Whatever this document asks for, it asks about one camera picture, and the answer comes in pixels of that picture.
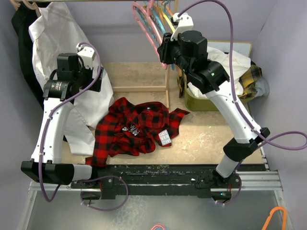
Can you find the orange plastic hanger on rack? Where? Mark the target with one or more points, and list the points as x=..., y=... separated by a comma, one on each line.
x=171, y=6

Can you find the green laundry basket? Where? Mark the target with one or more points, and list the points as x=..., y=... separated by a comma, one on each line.
x=194, y=100

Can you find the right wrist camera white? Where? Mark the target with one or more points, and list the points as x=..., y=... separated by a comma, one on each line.
x=185, y=23

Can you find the pink blue hangers bottom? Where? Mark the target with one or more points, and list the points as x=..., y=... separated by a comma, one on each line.
x=159, y=226

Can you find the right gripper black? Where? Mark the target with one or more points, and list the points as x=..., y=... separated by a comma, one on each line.
x=163, y=50

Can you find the blue plastic hanger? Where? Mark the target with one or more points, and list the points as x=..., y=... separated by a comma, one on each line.
x=157, y=15

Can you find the teal plastic hanger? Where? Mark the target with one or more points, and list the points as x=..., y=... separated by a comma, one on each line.
x=165, y=7

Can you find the yellow plastic hanger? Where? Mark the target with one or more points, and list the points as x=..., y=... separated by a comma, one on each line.
x=165, y=16

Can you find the aluminium rail frame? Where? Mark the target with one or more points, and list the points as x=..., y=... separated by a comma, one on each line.
x=252, y=177

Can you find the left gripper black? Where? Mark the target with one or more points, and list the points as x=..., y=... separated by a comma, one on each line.
x=89, y=72

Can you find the orange hanger on floor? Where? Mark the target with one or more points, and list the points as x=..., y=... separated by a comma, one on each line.
x=276, y=212

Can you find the black hanging garment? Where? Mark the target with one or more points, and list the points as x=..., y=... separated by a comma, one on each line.
x=21, y=21

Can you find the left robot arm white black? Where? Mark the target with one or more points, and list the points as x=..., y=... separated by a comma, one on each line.
x=46, y=164

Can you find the white shirt in basket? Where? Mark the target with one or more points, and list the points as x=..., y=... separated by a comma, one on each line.
x=240, y=63

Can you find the yellow plaid shirt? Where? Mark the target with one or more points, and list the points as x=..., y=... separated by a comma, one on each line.
x=248, y=81

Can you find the red black plaid shirt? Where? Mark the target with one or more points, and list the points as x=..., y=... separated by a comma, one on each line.
x=134, y=129

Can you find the white hanging shirt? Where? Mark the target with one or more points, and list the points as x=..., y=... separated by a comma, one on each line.
x=56, y=32

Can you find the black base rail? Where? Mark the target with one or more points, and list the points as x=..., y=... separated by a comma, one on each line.
x=198, y=180

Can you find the grey blue garment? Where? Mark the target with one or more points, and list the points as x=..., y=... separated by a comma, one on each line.
x=262, y=88

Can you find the pink plastic hanger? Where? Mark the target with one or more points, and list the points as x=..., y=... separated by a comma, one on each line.
x=142, y=17

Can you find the wooden clothes rack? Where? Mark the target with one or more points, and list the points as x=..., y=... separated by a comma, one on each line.
x=164, y=88

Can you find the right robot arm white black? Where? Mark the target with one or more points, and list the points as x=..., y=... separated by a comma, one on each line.
x=189, y=52

